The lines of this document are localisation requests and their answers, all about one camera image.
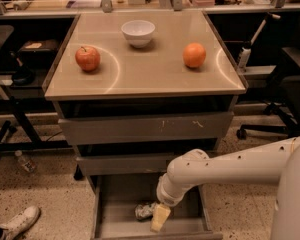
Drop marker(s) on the white sneaker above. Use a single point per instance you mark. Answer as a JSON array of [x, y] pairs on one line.
[[20, 223]]

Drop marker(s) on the orange fruit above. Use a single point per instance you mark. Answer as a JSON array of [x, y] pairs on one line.
[[194, 55]]

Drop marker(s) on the middle grey drawer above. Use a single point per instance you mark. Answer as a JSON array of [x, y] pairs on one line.
[[125, 164]]

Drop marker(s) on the white bowl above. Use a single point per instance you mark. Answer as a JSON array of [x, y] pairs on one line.
[[138, 33]]

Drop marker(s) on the black joystick device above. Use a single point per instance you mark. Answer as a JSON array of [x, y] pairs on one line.
[[23, 75]]

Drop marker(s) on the bottom grey open drawer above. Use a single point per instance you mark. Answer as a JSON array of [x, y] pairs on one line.
[[117, 196]]

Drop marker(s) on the black office chair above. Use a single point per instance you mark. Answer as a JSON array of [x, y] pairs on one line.
[[282, 91]]

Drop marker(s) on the plastic water bottle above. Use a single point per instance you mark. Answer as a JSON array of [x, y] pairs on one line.
[[25, 161]]

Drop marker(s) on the top grey drawer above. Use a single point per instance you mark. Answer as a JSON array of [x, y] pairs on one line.
[[127, 129]]

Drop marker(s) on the red apple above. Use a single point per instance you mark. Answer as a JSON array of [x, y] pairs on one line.
[[88, 58]]

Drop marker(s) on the grey drawer cabinet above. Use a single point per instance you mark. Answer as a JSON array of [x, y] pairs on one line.
[[152, 80]]

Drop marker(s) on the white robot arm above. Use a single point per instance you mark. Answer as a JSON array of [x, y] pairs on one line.
[[275, 163]]

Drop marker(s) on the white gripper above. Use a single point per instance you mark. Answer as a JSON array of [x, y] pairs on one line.
[[165, 196]]

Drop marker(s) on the silver 7up can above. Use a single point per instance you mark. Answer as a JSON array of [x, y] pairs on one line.
[[144, 211]]

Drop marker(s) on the black box with label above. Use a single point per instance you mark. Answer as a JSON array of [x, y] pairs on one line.
[[39, 50]]

